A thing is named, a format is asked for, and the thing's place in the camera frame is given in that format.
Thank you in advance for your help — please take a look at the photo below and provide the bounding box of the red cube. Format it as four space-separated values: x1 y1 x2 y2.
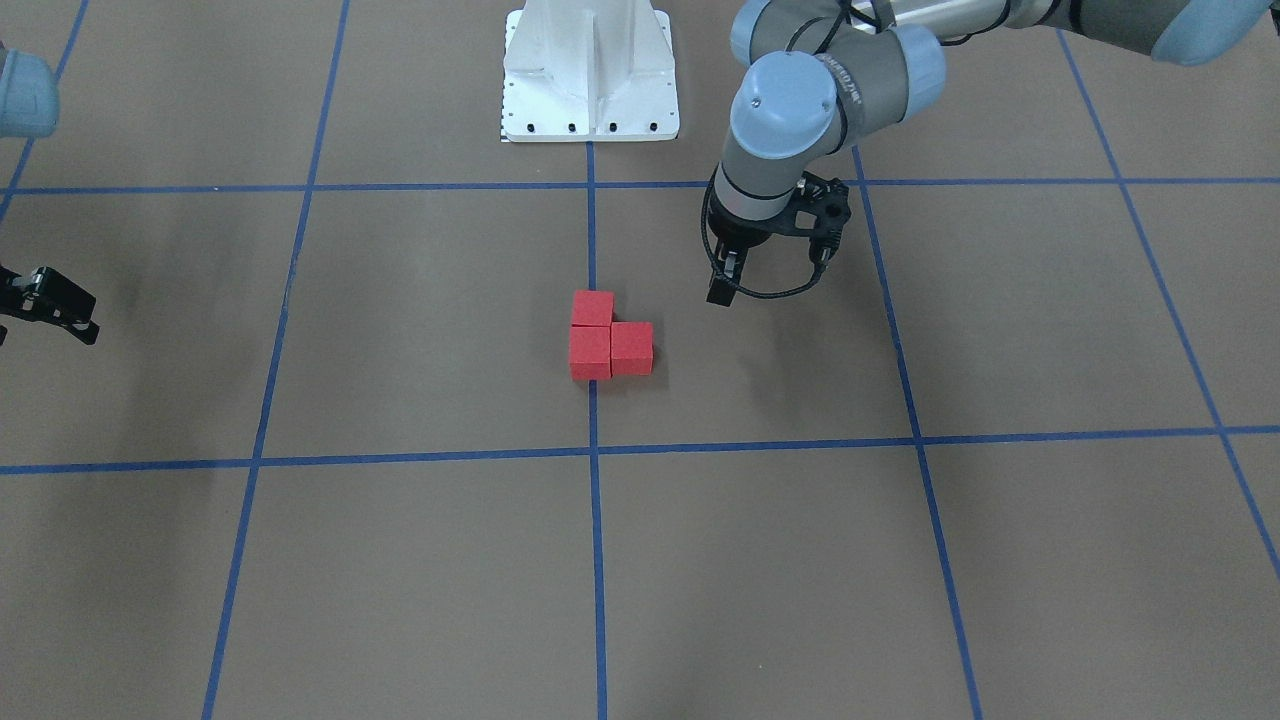
568 325 613 380
570 290 616 327
611 322 655 375

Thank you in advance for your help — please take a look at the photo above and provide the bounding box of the brown paper table cover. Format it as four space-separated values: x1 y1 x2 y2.
3 1 1279 719

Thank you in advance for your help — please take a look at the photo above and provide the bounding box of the white camera stand column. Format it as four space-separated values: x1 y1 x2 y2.
500 1 681 143

